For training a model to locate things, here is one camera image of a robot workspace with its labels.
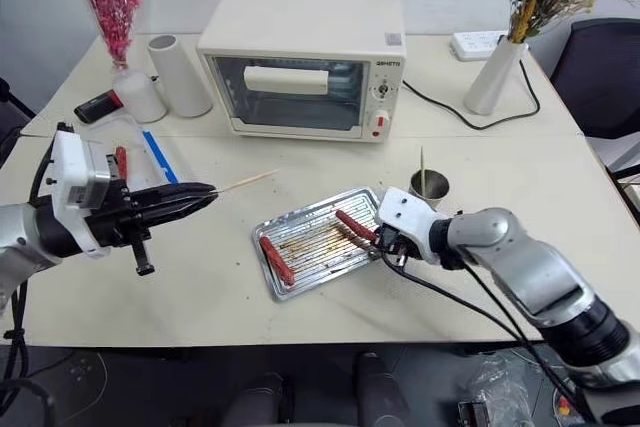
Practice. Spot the cream toaster oven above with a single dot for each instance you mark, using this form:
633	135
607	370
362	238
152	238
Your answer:
300	67

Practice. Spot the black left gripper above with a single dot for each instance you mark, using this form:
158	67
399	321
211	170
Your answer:
112	219

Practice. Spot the small dark box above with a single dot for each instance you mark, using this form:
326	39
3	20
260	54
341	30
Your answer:
472	414

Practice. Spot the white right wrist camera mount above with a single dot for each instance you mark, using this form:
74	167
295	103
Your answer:
407	214

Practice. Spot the white tapered vase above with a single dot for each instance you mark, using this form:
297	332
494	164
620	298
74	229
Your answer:
492	79

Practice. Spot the ribbed metal tray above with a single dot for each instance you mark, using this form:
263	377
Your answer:
315	252

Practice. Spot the blue plastic strip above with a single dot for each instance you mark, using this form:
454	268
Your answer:
160	154

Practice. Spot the black and red device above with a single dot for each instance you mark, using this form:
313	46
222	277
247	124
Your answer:
97	106

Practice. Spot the metal cup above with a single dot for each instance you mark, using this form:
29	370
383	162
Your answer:
431	189

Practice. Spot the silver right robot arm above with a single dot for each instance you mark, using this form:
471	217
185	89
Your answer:
540	272

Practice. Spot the wooden skewer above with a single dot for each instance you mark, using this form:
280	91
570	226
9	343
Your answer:
247	181
422	169

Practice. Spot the white power strip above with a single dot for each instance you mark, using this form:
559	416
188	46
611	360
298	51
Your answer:
472	44

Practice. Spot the red sausage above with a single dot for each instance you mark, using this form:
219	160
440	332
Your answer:
277	262
121	162
352	224

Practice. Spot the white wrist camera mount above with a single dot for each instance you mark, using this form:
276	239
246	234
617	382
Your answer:
407	214
70	172

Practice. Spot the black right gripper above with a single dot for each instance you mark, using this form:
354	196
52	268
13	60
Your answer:
397	244

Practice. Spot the white frosted bottle vase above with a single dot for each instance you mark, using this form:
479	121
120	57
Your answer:
140	97

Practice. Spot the black office chair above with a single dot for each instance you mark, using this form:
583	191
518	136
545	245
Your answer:
600	77

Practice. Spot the crumpled clear plastic bag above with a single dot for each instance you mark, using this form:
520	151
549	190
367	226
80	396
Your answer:
500	387

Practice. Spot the white cylinder tube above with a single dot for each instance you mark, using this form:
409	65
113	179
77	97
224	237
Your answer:
177	77

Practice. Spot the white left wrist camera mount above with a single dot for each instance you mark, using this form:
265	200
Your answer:
70	172

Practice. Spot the clear plastic tray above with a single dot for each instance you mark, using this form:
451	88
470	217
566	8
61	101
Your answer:
140	157

